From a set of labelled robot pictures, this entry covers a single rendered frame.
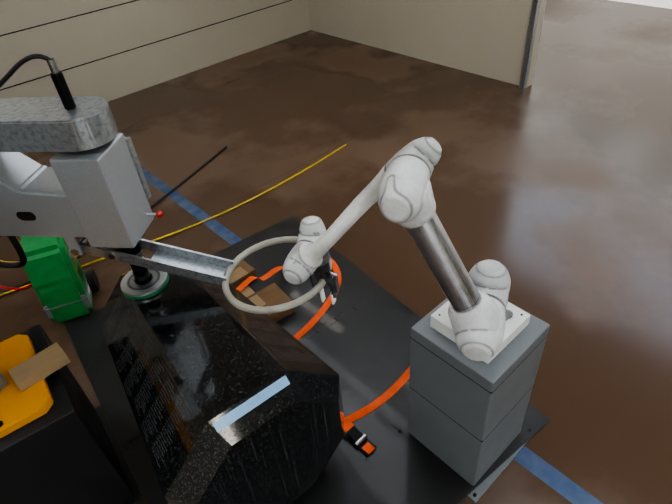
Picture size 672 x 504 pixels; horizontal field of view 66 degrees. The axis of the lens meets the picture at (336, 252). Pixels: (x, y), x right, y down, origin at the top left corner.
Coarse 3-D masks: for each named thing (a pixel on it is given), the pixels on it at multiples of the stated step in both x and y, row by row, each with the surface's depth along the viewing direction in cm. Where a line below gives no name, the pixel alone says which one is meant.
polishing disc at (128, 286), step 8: (128, 272) 245; (152, 272) 243; (160, 272) 243; (128, 280) 240; (152, 280) 239; (160, 280) 238; (128, 288) 236; (136, 288) 235; (144, 288) 235; (152, 288) 235; (136, 296) 233
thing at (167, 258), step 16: (80, 240) 226; (144, 240) 231; (112, 256) 223; (128, 256) 223; (160, 256) 232; (176, 256) 234; (192, 256) 234; (208, 256) 232; (176, 272) 226; (192, 272) 224; (208, 272) 231; (224, 272) 233
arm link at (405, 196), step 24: (408, 168) 150; (384, 192) 147; (408, 192) 145; (432, 192) 155; (384, 216) 151; (408, 216) 147; (432, 216) 155; (432, 240) 158; (432, 264) 164; (456, 264) 164; (456, 288) 167; (456, 312) 175; (480, 312) 171; (504, 312) 183; (456, 336) 177; (480, 336) 170; (480, 360) 176
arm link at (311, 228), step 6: (312, 216) 199; (306, 222) 196; (312, 222) 196; (318, 222) 196; (300, 228) 198; (306, 228) 195; (312, 228) 195; (318, 228) 196; (324, 228) 199; (300, 234) 199; (306, 234) 196; (312, 234) 196; (318, 234) 196; (300, 240) 196; (306, 240) 195; (312, 240) 195
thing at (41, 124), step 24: (72, 96) 195; (96, 96) 193; (0, 120) 182; (24, 120) 181; (48, 120) 179; (72, 120) 179; (96, 120) 183; (0, 144) 187; (24, 144) 186; (48, 144) 185; (72, 144) 183; (96, 144) 186
